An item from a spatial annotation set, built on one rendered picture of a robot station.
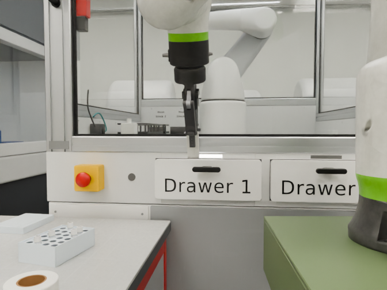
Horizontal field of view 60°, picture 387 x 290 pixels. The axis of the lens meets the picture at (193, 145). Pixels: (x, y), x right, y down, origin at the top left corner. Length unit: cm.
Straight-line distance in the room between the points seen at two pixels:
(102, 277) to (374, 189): 44
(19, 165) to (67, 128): 56
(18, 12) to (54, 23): 56
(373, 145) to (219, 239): 59
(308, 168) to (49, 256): 64
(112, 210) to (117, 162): 14
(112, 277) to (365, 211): 41
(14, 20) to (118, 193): 89
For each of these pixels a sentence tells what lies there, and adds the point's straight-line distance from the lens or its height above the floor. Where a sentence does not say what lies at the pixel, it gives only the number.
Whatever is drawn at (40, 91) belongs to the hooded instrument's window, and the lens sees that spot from 174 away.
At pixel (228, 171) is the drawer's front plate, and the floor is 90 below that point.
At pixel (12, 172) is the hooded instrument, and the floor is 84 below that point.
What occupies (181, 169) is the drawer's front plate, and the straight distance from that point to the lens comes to 92.
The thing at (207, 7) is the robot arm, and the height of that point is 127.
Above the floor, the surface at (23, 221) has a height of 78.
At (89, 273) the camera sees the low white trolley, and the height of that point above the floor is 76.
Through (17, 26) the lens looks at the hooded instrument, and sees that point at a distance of 161.
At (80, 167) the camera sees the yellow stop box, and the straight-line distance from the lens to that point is 97.
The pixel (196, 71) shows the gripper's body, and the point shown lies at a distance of 78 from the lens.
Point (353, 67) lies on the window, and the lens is 101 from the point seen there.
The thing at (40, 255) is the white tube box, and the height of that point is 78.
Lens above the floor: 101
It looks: 3 degrees down
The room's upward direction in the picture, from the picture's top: straight up
